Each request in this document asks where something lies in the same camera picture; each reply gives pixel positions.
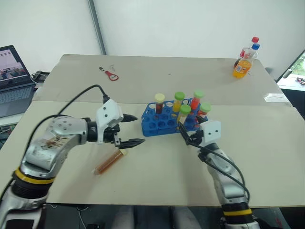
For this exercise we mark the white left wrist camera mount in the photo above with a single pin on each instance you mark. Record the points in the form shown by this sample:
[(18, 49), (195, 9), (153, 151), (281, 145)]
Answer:
[(107, 114)]

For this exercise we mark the blue test tube rack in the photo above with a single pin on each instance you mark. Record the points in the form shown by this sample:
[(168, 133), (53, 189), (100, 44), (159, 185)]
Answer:
[(155, 124)]

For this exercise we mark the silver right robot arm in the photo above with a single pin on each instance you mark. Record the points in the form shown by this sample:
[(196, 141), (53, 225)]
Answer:
[(226, 176)]

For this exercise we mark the red bottle opener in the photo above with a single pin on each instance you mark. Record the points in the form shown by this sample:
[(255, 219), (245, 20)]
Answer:
[(112, 75)]

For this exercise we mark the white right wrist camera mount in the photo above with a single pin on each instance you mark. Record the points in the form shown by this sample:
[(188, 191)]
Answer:
[(210, 132)]

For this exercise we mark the red-capped cola bottle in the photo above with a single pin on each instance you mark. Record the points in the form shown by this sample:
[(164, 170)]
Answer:
[(244, 51)]

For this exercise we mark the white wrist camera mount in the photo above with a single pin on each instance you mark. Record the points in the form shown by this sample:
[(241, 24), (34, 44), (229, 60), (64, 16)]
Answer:
[(210, 132), (107, 114)]

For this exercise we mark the blue-capped orange soda bottle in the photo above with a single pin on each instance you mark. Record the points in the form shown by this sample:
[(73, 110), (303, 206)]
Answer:
[(243, 66)]

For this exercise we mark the grey rounded shape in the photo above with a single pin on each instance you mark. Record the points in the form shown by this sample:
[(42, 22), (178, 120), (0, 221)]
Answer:
[(186, 219)]

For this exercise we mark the yellow-capped dark red tube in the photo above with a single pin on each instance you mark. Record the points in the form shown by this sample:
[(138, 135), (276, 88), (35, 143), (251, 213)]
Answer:
[(159, 103)]

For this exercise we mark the green-capped yellow tube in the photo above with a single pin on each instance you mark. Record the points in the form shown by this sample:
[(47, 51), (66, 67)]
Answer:
[(184, 114), (178, 101)]

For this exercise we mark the small metal clip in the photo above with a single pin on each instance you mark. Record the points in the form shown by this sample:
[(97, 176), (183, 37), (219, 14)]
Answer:
[(112, 66)]

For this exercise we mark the small black white clip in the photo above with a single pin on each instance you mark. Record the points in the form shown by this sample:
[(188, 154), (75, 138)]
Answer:
[(102, 69)]

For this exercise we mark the grey metal pole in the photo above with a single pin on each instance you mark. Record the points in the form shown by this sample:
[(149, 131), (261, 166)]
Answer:
[(96, 26)]

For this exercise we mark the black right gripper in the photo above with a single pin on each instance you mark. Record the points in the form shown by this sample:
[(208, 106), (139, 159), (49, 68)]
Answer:
[(196, 138)]

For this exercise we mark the grey laptop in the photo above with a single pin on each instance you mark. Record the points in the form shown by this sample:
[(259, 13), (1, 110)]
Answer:
[(12, 88)]

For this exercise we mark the cream-capped amber tube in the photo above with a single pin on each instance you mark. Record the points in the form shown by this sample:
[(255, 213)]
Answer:
[(109, 162)]

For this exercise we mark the green-capped red tube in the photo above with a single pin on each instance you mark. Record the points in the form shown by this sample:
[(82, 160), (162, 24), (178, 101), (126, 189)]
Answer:
[(196, 101), (204, 110)]

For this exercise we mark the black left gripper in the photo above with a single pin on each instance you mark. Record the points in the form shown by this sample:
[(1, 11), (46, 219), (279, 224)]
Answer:
[(110, 137)]

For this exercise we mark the clear plastic tape piece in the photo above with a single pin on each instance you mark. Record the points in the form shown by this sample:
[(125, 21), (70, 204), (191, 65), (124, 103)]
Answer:
[(276, 97)]

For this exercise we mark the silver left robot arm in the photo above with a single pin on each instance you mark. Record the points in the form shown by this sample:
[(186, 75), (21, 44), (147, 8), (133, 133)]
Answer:
[(47, 145)]

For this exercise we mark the dark window frame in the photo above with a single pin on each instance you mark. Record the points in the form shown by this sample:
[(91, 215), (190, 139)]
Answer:
[(289, 69)]

